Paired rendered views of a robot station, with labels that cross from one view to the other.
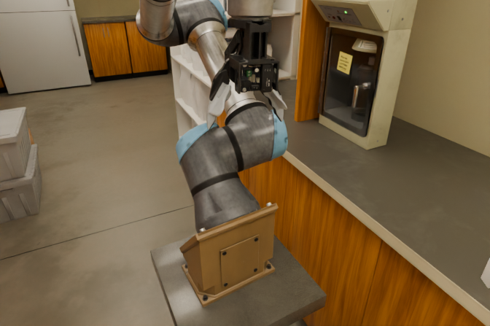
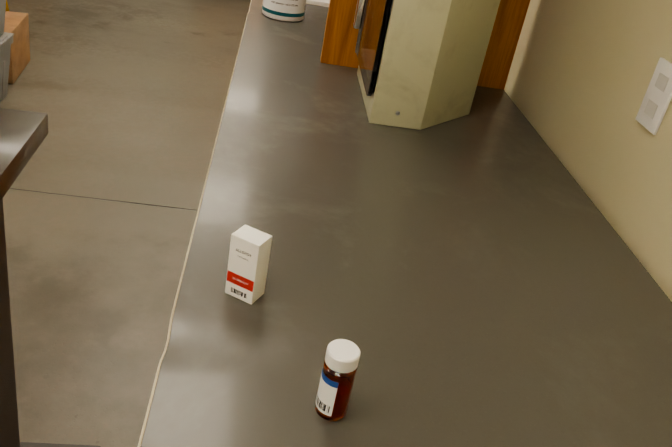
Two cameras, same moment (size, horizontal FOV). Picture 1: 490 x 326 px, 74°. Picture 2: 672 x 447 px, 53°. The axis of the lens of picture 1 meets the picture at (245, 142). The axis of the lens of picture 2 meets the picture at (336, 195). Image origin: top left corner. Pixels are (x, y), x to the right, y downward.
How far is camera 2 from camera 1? 0.88 m
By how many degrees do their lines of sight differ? 16
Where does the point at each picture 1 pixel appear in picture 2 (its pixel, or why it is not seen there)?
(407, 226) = (244, 203)
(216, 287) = not seen: outside the picture
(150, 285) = (34, 285)
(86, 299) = not seen: outside the picture
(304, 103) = (339, 28)
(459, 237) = (304, 243)
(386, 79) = not seen: outside the picture
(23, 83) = not seen: outside the picture
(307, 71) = not seen: outside the picture
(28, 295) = not seen: outside the picture
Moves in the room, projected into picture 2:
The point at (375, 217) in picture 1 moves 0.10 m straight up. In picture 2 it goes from (213, 178) to (218, 121)
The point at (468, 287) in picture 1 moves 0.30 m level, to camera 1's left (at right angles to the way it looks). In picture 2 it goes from (196, 279) to (8, 203)
